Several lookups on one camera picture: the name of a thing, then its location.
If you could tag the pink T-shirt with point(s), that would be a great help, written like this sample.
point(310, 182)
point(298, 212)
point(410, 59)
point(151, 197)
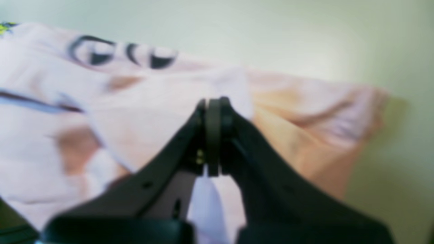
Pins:
point(80, 115)

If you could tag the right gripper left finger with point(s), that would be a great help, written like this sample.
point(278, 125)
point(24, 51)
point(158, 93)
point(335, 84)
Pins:
point(151, 206)

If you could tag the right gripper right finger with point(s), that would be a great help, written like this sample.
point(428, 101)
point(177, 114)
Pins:
point(280, 206)

